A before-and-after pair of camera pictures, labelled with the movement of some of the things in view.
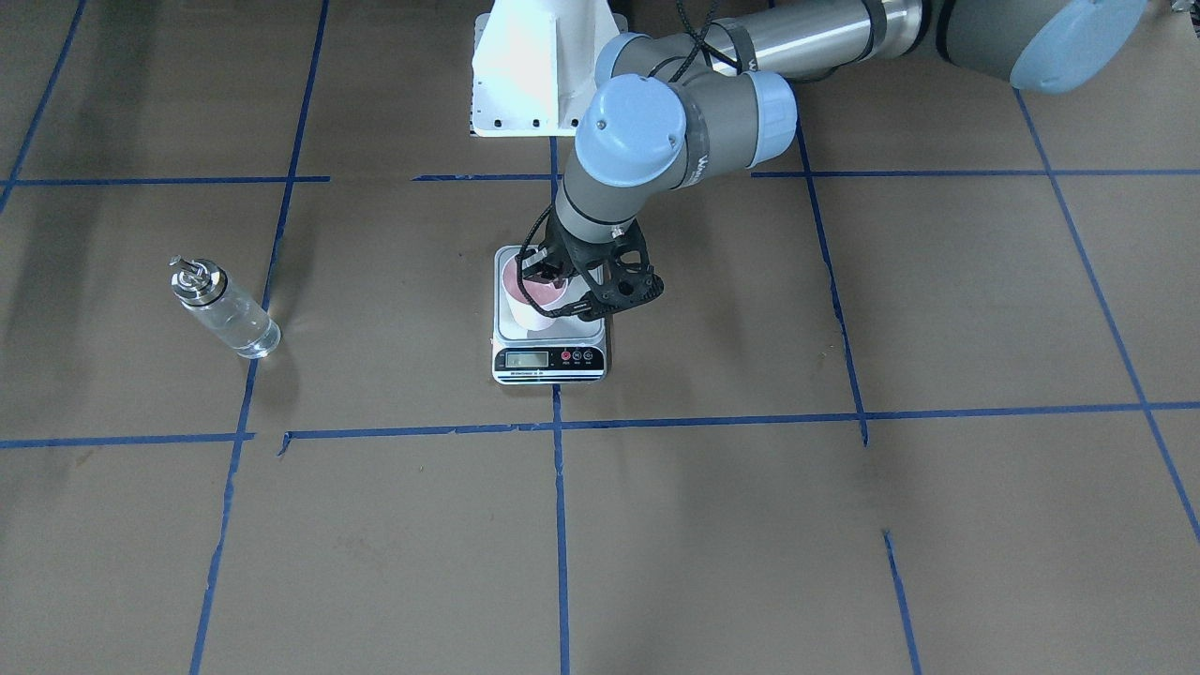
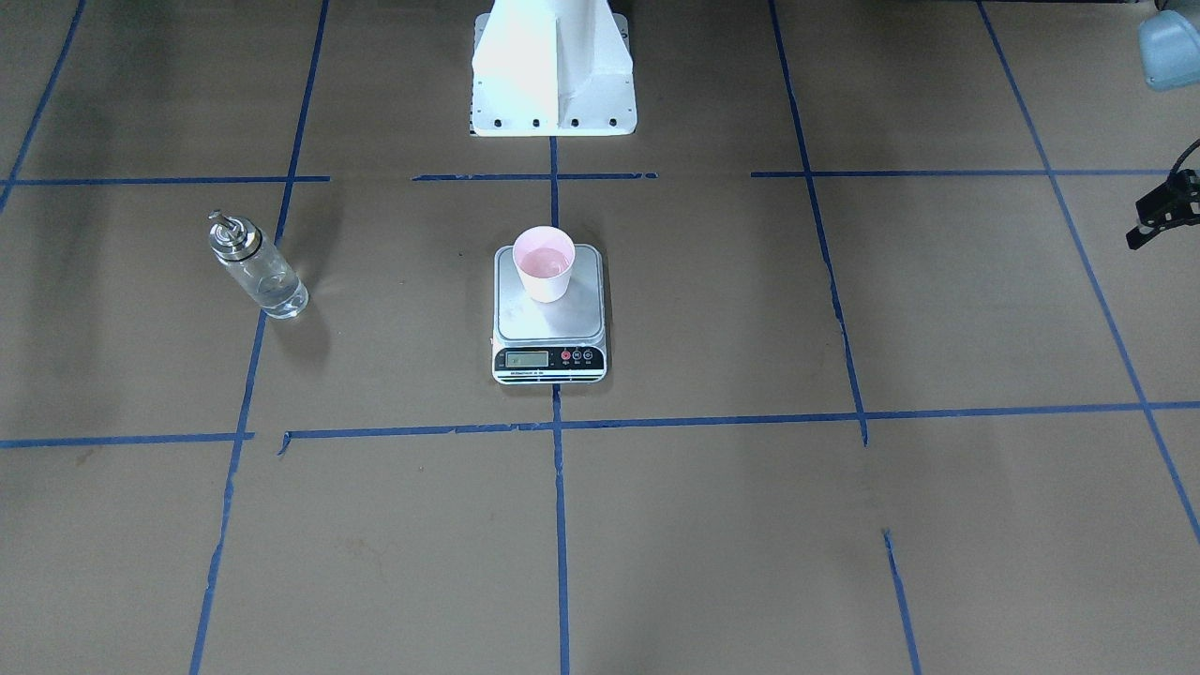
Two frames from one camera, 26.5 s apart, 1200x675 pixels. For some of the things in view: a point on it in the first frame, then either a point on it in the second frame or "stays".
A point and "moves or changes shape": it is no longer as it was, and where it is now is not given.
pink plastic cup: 521,309 moves or changes shape
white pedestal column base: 534,64 stays
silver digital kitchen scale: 570,352 stays
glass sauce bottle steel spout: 202,286 -> 259,263
